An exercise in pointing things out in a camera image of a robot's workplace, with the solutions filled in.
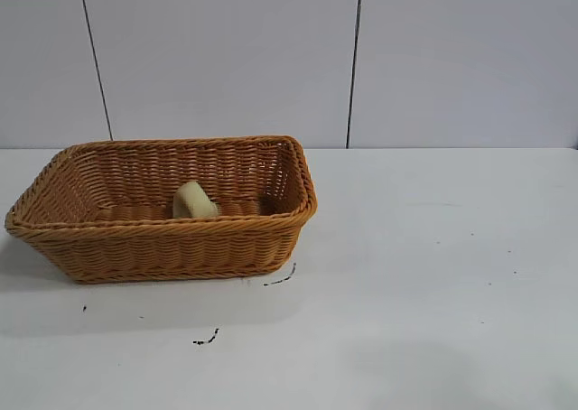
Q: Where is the pale yellow egg yolk pastry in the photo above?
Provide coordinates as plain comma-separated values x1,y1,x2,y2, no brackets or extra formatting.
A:
172,181,221,220

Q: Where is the brown woven wicker basket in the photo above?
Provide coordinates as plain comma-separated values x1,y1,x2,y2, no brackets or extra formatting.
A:
5,134,319,285

